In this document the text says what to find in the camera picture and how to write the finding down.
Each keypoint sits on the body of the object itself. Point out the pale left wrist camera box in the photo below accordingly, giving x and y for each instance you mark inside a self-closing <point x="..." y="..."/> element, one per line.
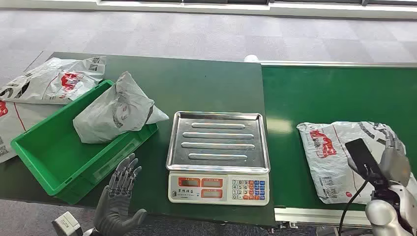
<point x="66" y="225"/>

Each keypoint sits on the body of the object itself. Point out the white electronic scale base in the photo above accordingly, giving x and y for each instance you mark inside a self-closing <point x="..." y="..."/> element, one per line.
<point x="195" y="192"/>

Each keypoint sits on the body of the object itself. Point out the small white round knob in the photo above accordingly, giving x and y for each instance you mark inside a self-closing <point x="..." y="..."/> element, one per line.
<point x="251" y="58"/>

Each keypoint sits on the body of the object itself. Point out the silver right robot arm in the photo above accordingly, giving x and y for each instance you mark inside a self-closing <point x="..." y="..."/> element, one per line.
<point x="378" y="213"/>

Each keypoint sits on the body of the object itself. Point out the green plastic bin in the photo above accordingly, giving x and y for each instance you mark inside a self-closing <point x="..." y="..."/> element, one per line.
<point x="49" y="156"/>

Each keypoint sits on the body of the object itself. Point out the white mailer with red line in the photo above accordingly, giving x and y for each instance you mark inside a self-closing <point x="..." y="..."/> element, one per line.
<point x="13" y="123"/>

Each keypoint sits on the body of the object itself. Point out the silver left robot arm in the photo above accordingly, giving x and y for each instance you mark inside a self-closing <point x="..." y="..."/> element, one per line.
<point x="88" y="233"/>

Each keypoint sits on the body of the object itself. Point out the steel weighing tray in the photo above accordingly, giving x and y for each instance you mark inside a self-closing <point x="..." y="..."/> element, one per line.
<point x="218" y="140"/>

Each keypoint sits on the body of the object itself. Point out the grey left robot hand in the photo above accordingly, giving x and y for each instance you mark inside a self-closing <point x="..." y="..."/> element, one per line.
<point x="114" y="211"/>

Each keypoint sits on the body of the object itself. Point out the crumpled grey mailer package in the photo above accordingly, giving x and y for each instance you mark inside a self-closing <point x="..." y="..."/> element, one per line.
<point x="107" y="117"/>

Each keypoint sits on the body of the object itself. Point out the grey mailer package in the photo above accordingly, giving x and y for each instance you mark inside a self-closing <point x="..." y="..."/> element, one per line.
<point x="107" y="117"/>
<point x="325" y="169"/>

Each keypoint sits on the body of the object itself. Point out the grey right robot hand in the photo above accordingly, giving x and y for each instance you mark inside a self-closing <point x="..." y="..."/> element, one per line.
<point x="396" y="166"/>

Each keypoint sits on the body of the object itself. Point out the flat grey mailer, red print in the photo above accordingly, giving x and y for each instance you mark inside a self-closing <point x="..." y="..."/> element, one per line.
<point x="49" y="84"/>

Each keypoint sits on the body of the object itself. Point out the dark right wrist camera box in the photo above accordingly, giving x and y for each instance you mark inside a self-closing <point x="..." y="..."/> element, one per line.
<point x="361" y="156"/>

